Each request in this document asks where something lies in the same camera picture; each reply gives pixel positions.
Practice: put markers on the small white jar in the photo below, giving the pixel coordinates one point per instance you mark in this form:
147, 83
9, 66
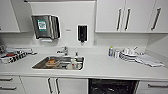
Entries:
116, 54

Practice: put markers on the white three drawer unit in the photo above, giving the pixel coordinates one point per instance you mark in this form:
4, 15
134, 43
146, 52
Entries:
153, 87
10, 85

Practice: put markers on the black wall soap dispenser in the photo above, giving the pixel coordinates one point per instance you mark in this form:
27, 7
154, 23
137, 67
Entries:
82, 34

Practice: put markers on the white upper wall cabinet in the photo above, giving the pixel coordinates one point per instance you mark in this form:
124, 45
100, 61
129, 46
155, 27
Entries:
140, 16
8, 16

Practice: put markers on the white mug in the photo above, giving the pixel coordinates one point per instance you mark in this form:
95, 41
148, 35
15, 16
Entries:
75, 64

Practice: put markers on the small wall label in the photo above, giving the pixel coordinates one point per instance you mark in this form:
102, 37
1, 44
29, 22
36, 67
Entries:
68, 30

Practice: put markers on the stainless steel dishwasher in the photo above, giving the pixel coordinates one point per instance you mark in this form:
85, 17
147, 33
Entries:
113, 87

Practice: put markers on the grey utensil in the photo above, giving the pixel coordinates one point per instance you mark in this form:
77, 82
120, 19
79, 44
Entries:
135, 49

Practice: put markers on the steel paper towel dispenser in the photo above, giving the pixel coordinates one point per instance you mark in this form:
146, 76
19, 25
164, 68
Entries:
45, 27

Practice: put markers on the small sink soap pump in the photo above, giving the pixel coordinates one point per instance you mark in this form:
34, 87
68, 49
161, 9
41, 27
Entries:
76, 53

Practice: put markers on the stainless steel sink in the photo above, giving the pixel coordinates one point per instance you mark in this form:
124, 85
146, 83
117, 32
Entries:
40, 65

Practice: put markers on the container with brown food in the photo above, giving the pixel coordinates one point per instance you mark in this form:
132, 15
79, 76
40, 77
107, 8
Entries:
52, 62

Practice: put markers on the chrome faucet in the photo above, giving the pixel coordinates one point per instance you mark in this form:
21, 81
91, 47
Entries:
63, 50

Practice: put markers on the white double door base cabinet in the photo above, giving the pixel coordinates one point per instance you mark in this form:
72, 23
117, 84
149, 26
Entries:
40, 86

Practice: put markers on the white wall outlet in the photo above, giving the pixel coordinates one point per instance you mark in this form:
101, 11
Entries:
95, 42

